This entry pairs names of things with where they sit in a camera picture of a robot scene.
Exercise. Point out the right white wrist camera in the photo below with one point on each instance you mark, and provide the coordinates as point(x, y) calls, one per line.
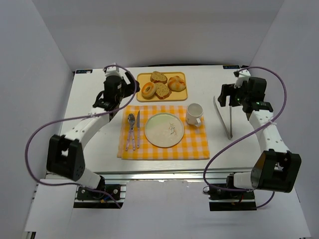
point(242, 75)

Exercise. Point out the upper herb bread slice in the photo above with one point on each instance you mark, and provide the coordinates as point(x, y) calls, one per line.
point(158, 77)

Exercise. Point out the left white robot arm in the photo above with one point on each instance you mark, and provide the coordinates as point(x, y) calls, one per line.
point(65, 152)

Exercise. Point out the round orange bun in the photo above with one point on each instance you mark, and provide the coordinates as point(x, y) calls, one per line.
point(176, 84)

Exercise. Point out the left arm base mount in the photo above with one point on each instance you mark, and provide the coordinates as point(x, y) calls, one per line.
point(113, 198)

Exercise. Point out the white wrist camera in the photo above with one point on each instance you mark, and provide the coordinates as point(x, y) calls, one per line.
point(112, 69)
point(242, 75)

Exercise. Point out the herb bread slice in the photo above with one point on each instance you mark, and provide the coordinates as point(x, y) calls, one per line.
point(162, 91)
point(158, 77)

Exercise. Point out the lower herb bread slice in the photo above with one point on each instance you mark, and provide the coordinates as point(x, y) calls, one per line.
point(162, 91)

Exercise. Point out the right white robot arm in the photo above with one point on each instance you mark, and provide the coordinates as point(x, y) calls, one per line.
point(277, 167)

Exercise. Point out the yellow checkered cloth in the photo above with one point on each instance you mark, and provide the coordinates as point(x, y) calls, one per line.
point(193, 145)

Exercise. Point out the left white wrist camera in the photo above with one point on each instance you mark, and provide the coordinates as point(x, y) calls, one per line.
point(112, 69)

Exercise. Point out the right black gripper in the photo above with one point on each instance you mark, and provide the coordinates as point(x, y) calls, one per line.
point(228, 92)

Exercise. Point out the yellow plastic tray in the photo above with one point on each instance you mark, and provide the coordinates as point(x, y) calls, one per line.
point(144, 78)

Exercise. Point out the pink handled knife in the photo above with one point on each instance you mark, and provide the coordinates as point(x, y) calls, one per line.
point(138, 129)

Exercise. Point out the white ceramic plate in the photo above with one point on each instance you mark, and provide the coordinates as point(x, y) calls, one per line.
point(164, 130)

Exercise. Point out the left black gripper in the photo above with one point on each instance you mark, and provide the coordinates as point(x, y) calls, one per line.
point(128, 83)

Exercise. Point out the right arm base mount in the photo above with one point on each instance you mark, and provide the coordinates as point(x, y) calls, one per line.
point(227, 201)

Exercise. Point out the white ceramic mug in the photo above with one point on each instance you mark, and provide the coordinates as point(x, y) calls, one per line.
point(194, 113)

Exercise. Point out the metal serving tongs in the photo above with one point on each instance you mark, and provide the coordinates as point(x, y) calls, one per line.
point(225, 119)

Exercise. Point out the glazed bagel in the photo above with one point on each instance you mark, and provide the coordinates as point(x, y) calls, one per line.
point(148, 90)

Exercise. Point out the pink handled spoon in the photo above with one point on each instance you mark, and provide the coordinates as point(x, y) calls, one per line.
point(131, 121)

